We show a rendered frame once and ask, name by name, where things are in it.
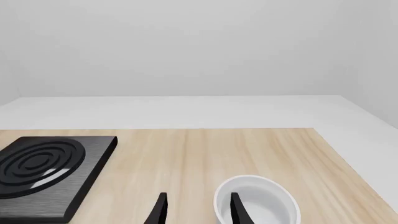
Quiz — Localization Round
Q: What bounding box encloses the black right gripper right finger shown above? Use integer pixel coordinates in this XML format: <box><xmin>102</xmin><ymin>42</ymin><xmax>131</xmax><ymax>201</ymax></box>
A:
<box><xmin>230</xmin><ymin>192</ymin><xmax>257</xmax><ymax>224</ymax></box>

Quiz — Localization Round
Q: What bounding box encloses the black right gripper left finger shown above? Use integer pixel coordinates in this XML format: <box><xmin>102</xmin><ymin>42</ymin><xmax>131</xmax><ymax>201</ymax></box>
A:
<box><xmin>142</xmin><ymin>192</ymin><xmax>169</xmax><ymax>224</ymax></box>

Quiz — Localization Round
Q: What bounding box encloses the white round bowl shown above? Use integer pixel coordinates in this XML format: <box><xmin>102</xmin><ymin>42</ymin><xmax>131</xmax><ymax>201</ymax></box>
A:
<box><xmin>213</xmin><ymin>174</ymin><xmax>302</xmax><ymax>224</ymax></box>

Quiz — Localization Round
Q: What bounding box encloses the flat black stove plate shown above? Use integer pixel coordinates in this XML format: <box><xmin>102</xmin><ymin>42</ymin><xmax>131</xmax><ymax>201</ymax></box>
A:
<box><xmin>0</xmin><ymin>136</ymin><xmax>119</xmax><ymax>224</ymax></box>

